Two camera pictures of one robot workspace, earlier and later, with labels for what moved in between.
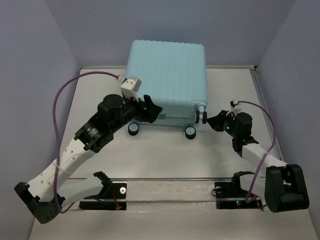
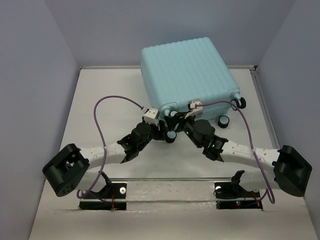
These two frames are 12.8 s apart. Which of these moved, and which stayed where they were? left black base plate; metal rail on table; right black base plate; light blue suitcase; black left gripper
Moved: light blue suitcase; black left gripper
Stayed: right black base plate; left black base plate; metal rail on table
